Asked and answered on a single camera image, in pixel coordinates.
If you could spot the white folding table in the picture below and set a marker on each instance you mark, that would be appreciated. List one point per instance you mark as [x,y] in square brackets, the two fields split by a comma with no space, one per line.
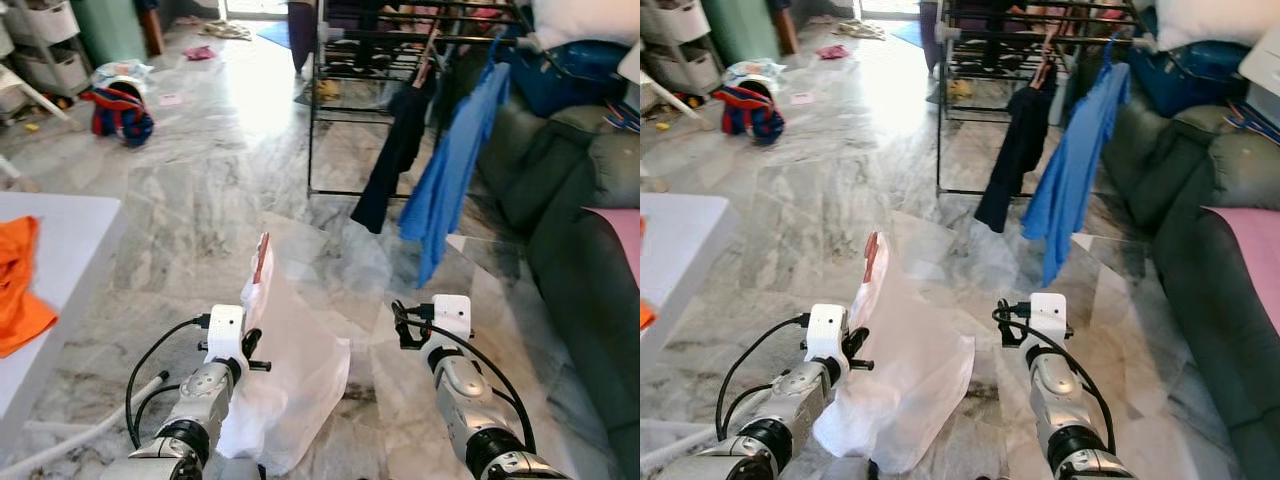
[70,230]
[690,230]

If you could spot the white rectangular box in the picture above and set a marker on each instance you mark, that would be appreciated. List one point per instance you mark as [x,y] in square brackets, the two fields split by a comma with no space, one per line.
[1262,75]
[630,65]

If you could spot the navy red fabric bag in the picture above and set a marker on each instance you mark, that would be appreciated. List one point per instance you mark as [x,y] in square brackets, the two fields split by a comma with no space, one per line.
[752,115]
[120,115]

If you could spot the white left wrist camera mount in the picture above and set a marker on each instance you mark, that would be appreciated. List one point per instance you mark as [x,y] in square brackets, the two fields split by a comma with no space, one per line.
[827,330]
[225,330]

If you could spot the pale pink paper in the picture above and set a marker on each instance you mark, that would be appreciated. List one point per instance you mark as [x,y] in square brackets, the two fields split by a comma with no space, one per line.
[802,99]
[170,99]

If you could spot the black metal drying rack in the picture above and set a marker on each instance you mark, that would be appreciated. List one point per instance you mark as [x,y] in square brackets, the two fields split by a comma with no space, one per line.
[942,120]
[312,120]

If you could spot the small pink cloth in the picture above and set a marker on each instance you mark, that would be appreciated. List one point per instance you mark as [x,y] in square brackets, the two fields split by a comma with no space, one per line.
[198,52]
[831,52]

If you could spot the royal blue garment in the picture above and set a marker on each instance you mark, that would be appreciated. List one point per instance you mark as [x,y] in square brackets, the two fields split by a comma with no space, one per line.
[1075,170]
[450,170]

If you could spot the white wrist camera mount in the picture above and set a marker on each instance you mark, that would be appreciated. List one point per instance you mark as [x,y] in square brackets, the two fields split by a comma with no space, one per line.
[452,318]
[1049,316]
[827,330]
[225,330]

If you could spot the orange logo t-shirt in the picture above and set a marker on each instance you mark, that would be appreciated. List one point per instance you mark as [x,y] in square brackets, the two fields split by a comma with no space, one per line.
[20,300]
[646,315]

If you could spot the white plastic drawer unit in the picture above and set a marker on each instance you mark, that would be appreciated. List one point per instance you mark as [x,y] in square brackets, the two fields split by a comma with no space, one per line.
[675,40]
[40,40]

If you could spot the dark navy garment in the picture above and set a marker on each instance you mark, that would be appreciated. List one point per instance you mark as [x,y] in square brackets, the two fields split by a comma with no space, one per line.
[1020,150]
[395,150]

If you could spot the brown wooden post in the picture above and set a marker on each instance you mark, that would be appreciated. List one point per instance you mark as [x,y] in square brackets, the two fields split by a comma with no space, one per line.
[152,30]
[786,30]

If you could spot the blue clothing with dark trim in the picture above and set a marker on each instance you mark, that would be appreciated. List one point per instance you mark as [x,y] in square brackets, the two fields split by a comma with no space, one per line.
[1190,75]
[565,75]

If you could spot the white stand pole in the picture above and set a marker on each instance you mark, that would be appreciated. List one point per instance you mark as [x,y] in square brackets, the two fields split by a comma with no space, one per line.
[675,100]
[15,175]
[40,100]

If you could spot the green ribbed object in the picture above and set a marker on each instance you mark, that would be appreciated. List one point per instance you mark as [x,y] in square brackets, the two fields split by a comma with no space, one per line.
[740,30]
[110,30]

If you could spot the beige crumpled cloth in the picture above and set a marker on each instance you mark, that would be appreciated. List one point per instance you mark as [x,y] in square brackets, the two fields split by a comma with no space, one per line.
[225,29]
[860,29]

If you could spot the blue floor mat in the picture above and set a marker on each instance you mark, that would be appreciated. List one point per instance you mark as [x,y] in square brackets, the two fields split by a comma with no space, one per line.
[273,34]
[907,34]

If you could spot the small yellow object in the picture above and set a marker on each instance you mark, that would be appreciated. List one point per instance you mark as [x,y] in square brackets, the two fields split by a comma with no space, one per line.
[325,90]
[958,88]

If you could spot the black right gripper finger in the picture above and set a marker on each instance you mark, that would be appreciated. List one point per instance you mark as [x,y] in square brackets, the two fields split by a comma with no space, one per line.
[401,325]
[1002,322]

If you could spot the dark green sofa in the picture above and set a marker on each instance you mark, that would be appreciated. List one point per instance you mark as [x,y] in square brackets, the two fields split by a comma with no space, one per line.
[1200,300]
[580,300]

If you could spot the pink cloth sheet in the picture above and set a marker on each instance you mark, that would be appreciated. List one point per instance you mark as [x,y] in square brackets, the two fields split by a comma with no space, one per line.
[1250,260]
[622,235]

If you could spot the crumpled silver plastic bag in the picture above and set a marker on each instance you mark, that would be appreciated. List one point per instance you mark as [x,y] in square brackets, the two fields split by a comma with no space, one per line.
[755,72]
[125,72]

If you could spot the white wet garment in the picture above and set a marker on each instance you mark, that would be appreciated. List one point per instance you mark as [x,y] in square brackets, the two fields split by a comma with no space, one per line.
[910,380]
[300,380]

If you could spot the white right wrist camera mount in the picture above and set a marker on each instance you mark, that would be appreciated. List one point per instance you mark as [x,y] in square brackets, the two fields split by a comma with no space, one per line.
[452,318]
[1049,316]

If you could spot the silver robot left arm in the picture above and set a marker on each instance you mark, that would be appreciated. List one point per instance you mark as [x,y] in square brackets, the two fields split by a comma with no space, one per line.
[780,415]
[195,410]

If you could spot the blue plastic hanger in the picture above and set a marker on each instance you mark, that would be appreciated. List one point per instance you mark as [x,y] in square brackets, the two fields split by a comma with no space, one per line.
[622,115]
[1250,120]

